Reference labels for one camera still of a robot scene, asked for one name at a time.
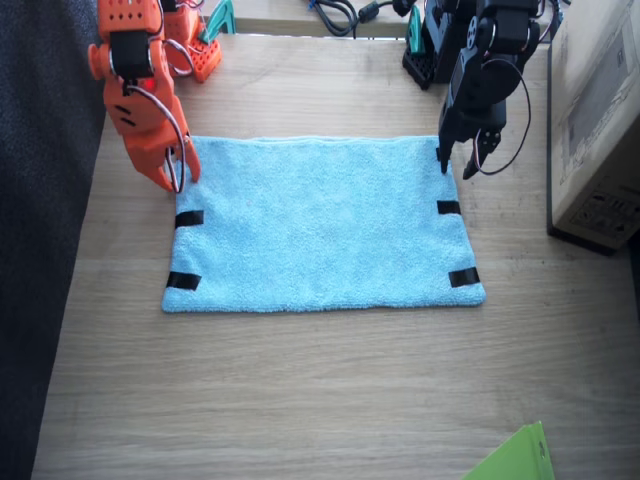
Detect light blue towel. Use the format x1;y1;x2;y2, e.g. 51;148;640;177
160;134;488;315

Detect green table clamp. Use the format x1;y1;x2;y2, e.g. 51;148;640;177
199;0;237;44
406;6;427;54

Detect brown cardboard box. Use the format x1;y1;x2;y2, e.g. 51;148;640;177
546;0;640;257

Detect dark grey felt partition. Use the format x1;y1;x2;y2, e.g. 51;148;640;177
0;0;112;480

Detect green plastic folder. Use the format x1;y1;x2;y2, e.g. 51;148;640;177
459;420;556;480

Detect orange arm servo wire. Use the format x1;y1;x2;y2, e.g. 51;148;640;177
124;37;196;195

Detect black arm servo wire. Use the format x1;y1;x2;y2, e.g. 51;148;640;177
474;0;572;176

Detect black cable with ferrite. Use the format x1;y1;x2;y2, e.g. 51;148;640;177
357;0;419;24

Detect black coiled power cable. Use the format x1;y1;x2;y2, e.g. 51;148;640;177
305;0;360;39

